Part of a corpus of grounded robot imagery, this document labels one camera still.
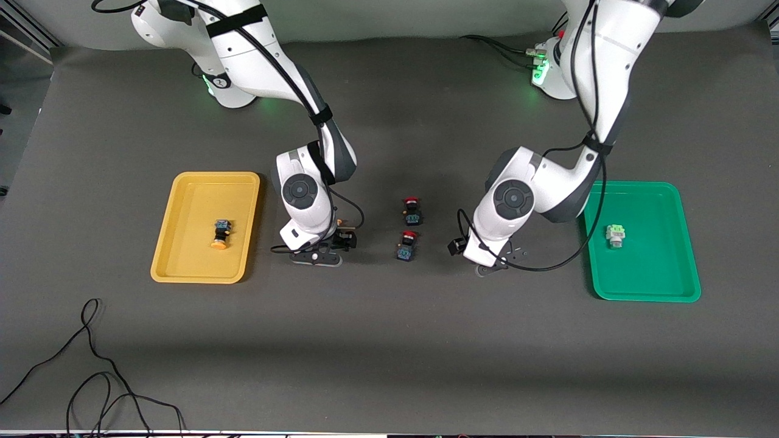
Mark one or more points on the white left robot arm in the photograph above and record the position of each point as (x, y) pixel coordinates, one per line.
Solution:
(608, 61)

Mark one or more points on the button with green contact block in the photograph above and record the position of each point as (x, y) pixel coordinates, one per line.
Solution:
(616, 234)

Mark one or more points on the green plastic tray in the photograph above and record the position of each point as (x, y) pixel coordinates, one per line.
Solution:
(657, 267)

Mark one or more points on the yellow plastic tray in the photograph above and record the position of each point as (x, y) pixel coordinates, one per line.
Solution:
(182, 243)

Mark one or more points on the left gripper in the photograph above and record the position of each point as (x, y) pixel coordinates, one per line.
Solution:
(456, 246)

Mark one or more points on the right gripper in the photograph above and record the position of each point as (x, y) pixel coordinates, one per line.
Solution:
(345, 241)

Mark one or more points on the dark grey table cloth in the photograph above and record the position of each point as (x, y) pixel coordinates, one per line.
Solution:
(389, 340)

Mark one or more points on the red push button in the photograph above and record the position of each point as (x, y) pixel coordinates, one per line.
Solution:
(406, 249)
(412, 214)

